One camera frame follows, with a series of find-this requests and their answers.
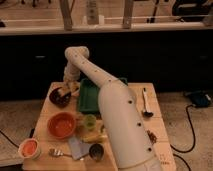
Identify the yellow banana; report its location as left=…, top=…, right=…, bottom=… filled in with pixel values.
left=82, top=134, right=107, bottom=143

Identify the dark metal cup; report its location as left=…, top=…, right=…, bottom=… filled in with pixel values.
left=89, top=143, right=104, bottom=162

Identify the small brown object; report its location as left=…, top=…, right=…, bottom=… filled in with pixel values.
left=147, top=130, right=157, bottom=144

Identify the purple bowl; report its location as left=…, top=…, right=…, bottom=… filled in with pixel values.
left=49, top=87, right=71, bottom=108

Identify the orange cup white rim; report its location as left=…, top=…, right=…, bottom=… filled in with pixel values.
left=18, top=138, right=41, bottom=159

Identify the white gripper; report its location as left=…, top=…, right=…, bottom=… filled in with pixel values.
left=63, top=66, right=80, bottom=88

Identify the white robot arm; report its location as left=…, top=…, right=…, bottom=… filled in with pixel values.
left=65, top=46, right=163, bottom=171

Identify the green rectangular tray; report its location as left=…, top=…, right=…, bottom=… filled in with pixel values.
left=77, top=78, right=133, bottom=116

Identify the grey cloth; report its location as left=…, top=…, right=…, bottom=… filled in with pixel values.
left=68, top=136, right=91, bottom=160

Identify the small green cup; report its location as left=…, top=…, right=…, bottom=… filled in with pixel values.
left=83, top=114, right=96, bottom=130

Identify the orange bowl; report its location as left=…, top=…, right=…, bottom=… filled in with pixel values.
left=47, top=112, right=77, bottom=140

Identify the black power adapter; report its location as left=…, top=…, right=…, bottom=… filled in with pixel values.
left=189, top=92, right=211, bottom=108

